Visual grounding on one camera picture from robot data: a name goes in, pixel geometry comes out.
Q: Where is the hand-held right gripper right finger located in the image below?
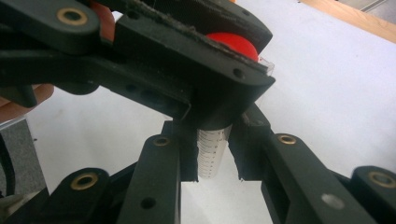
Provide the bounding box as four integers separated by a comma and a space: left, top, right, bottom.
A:
228, 103, 378, 224

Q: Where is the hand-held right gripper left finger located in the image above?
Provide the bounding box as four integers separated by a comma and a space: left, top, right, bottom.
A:
115, 119, 201, 224

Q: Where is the red capped clear tube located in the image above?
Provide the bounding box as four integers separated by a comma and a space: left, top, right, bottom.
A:
196, 32, 276, 180

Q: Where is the white table cover board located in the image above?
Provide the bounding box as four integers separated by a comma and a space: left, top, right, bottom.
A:
26, 0, 396, 224

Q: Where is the wooden table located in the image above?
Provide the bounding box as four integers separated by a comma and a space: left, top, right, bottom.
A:
299, 0, 396, 45

